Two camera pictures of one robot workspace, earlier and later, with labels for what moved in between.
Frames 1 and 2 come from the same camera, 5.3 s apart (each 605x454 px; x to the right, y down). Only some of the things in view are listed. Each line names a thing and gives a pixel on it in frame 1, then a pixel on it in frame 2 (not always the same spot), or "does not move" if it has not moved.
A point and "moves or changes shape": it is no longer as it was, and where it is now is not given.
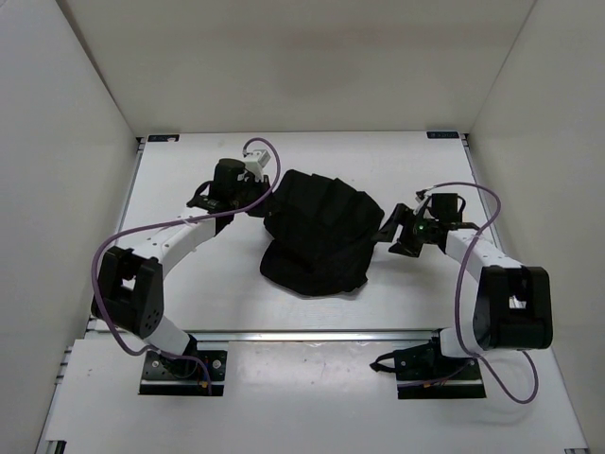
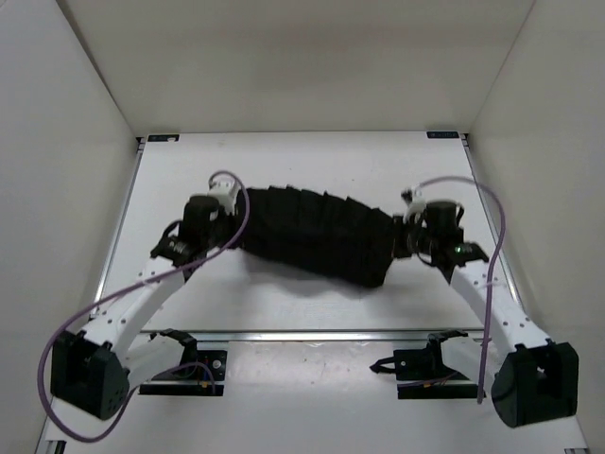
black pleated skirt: x=322 y=234 moves or changes shape
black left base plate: x=196 y=373 does not move
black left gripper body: x=251 y=191 -> x=222 y=231
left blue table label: x=163 y=137 does not move
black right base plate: x=423 y=372 does not move
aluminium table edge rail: x=317 y=336 does not move
